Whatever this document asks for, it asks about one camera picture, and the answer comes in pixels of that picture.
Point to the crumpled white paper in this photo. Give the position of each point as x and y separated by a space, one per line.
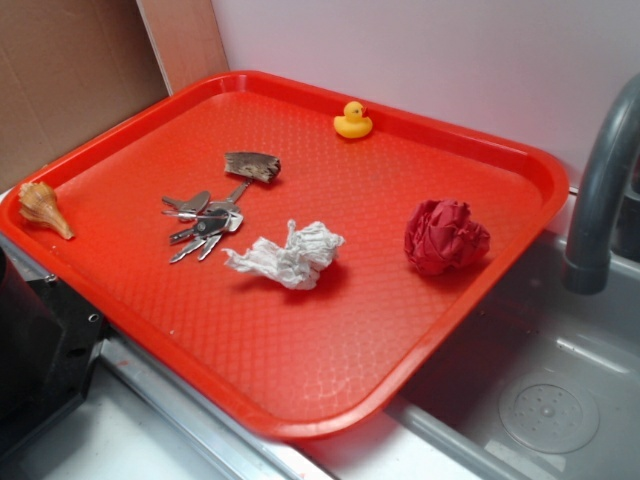
298 264

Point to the red plastic tray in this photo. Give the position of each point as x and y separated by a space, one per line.
288 364

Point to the silver key bunch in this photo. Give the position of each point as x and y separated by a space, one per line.
210 221

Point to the yellow rubber duck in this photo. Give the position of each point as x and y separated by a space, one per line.
353 124

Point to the crumpled red paper ball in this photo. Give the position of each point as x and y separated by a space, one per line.
441 235

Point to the grey sink faucet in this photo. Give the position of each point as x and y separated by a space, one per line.
605 217

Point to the grey toy sink basin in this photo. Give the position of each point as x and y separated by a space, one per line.
536 383

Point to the orange conch seashell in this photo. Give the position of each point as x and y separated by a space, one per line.
38 205

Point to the brown cardboard panel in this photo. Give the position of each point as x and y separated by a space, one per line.
71 70

